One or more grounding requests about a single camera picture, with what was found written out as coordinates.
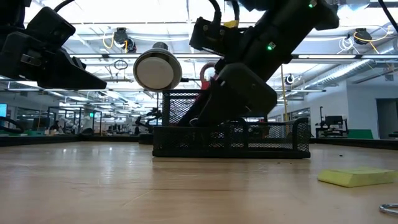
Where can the blue lit screen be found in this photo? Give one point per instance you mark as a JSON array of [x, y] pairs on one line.
[[3, 110]]

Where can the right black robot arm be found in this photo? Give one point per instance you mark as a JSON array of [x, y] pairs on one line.
[[289, 31]]

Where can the black mesh desk organizer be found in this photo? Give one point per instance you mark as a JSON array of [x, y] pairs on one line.
[[186, 140]]

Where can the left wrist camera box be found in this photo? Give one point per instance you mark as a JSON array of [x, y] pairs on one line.
[[49, 25]]

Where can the person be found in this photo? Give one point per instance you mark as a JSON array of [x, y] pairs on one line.
[[55, 127]]

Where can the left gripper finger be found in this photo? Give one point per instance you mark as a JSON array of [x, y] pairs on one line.
[[74, 77]]

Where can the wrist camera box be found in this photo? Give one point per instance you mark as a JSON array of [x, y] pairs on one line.
[[211, 34], [49, 25]]

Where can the green bin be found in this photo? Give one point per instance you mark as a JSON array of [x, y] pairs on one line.
[[360, 134]]

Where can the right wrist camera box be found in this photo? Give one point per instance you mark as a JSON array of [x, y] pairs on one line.
[[211, 34]]

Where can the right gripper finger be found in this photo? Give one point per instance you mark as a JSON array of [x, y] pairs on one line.
[[224, 109]]

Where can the background black robot arm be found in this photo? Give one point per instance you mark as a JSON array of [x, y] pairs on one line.
[[149, 119]]

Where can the black aluminium table frame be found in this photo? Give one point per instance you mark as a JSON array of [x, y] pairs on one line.
[[46, 140]]

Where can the yellow sticky note pad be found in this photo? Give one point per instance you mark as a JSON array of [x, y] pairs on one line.
[[357, 177]]

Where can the black pen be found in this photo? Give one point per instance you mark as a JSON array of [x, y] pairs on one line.
[[186, 116], [199, 104]]

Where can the background robot station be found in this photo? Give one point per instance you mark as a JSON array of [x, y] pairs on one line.
[[332, 123]]

